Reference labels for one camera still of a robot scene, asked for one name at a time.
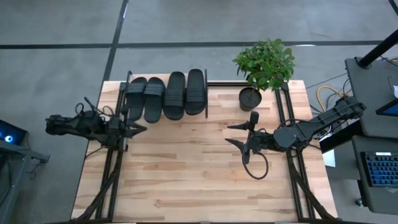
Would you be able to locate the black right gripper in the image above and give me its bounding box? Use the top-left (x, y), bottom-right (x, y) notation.
top-left (224, 111), bottom-right (276, 165)

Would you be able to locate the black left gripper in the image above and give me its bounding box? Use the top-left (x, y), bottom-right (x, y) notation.
top-left (104, 116), bottom-right (149, 149)

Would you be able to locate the black rubber slide sandal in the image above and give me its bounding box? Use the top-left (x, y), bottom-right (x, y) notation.
top-left (185, 68), bottom-right (207, 116)
top-left (162, 71), bottom-right (187, 121)
top-left (143, 77), bottom-right (167, 124)
top-left (125, 77), bottom-right (149, 123)

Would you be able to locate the green plant in black pot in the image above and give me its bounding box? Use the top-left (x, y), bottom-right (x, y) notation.
top-left (232, 37), bottom-right (296, 112)

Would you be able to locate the white paper sheet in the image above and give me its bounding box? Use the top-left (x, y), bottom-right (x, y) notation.
top-left (321, 148), bottom-right (337, 169)

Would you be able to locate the computer with blue light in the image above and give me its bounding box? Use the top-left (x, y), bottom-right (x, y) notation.
top-left (0, 119), bottom-right (29, 147)

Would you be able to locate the grey metal stand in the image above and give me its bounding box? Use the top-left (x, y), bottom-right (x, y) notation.
top-left (0, 139), bottom-right (51, 224)

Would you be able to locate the grey desk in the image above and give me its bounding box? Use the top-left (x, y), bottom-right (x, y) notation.
top-left (351, 135), bottom-right (398, 216)
top-left (344, 57), bottom-right (398, 140)

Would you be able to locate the backlit blue keyboard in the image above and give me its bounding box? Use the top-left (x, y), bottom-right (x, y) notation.
top-left (359, 151), bottom-right (398, 188)

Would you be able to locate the tablet with blue screen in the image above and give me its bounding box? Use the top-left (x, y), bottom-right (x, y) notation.
top-left (375, 98), bottom-right (398, 118)

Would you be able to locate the black pole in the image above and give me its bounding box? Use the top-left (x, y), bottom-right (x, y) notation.
top-left (356, 28), bottom-right (398, 69)

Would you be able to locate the black right gripper cable loop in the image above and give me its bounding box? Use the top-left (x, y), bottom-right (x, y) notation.
top-left (241, 151), bottom-right (270, 181)

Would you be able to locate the wooden shelf with black frame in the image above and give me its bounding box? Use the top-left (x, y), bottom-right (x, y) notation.
top-left (119, 68), bottom-right (209, 119)

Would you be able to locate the yellow cable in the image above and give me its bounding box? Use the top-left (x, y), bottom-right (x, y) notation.
top-left (316, 85), bottom-right (346, 113)

